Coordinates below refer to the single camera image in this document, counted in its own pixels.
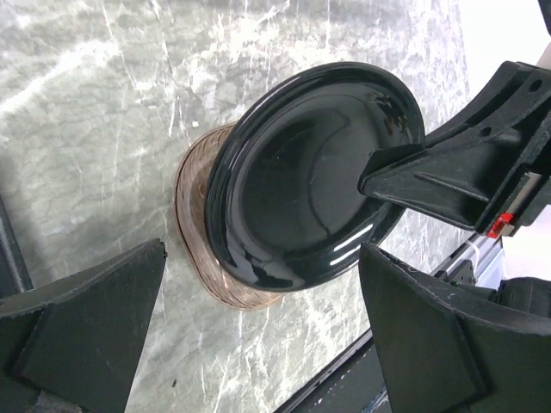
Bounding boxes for glossy black plate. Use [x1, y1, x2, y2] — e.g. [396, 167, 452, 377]
[204, 62, 425, 293]

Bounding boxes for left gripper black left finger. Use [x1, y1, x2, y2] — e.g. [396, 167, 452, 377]
[1, 239, 167, 412]

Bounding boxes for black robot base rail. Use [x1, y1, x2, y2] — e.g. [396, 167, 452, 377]
[275, 330, 392, 413]

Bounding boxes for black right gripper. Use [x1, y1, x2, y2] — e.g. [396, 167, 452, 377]
[358, 61, 550, 238]

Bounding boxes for black serving tray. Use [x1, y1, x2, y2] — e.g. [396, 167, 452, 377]
[0, 200, 34, 299]

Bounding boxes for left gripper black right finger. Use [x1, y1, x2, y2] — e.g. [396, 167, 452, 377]
[359, 244, 550, 412]

